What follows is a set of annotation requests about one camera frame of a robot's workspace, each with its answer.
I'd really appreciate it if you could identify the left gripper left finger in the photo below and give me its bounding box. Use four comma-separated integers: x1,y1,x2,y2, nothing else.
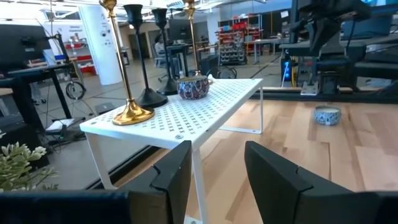
118,140,193,224

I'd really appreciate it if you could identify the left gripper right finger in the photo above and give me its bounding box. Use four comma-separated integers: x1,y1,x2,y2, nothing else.
244,141,379,224

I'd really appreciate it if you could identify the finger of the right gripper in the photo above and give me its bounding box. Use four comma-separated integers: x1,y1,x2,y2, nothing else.
306,19,341,57

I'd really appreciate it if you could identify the gold candlestick holder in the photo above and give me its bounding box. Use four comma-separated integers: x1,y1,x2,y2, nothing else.
182,0,215,85
98,0,155,126

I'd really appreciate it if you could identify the leaf patterned candle tin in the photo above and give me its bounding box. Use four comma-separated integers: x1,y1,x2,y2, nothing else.
313,105,342,126

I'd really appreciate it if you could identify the black candlestick holder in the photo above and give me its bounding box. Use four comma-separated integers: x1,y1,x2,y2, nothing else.
123,4,169,109
151,8,178,96

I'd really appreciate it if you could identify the paisley patterned candle tin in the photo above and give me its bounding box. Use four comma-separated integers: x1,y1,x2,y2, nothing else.
176,75,210,100

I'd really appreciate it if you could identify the black computer blue light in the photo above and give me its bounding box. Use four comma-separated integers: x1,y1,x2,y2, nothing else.
280,58,294,82

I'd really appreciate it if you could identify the white perforated metal shelf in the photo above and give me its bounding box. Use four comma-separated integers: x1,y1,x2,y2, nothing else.
79,77,264,224

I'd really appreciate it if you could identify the red parts bin shelving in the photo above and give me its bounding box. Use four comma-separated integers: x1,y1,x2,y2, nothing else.
217,14,262,65

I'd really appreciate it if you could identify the person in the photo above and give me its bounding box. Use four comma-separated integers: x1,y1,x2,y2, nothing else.
154,33,166,68

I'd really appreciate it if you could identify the white round column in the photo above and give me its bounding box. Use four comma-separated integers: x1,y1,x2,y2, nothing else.
77,4,124,86

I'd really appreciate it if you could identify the green artificial plant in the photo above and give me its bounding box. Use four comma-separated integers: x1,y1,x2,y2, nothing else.
0,141,60,192

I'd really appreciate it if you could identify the red white storage rack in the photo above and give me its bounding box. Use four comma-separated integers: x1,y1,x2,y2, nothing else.
63,39,97,75

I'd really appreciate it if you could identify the black desk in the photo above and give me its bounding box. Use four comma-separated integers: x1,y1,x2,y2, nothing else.
0,63,86,131

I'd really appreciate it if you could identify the black computer monitor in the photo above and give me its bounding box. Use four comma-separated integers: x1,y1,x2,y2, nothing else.
0,24,52,71

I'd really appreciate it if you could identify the coiled black cable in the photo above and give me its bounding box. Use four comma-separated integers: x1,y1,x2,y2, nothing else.
65,81,87,100

